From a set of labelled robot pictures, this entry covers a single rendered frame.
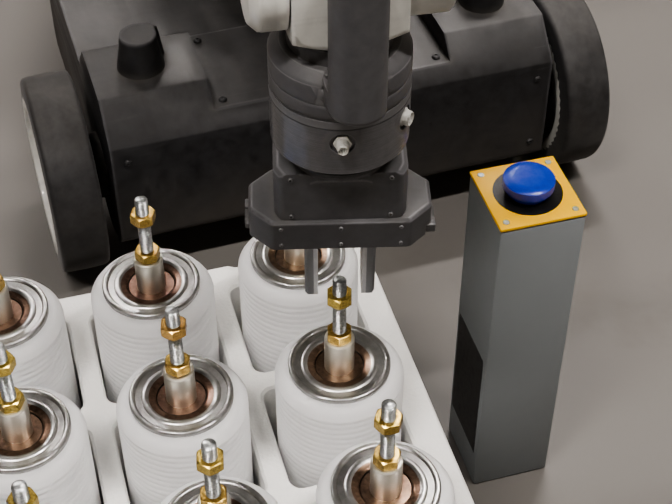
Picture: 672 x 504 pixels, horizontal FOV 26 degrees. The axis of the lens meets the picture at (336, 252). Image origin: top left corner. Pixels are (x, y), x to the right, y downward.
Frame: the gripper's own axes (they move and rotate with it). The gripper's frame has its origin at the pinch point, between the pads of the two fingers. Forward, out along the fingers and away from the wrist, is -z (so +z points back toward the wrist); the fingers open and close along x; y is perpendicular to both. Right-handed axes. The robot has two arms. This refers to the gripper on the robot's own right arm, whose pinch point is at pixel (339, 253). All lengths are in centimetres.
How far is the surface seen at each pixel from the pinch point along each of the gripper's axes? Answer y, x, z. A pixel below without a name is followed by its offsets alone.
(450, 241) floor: -39, -13, -37
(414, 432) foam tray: 1.0, -5.8, -18.4
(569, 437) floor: -12.2, -21.8, -36.4
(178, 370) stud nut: 3.7, 11.4, -7.5
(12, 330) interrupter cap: -4.0, 24.4, -11.2
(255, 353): -8.5, 6.5, -19.6
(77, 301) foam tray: -13.9, 21.4, -18.5
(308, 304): -6.8, 2.1, -12.1
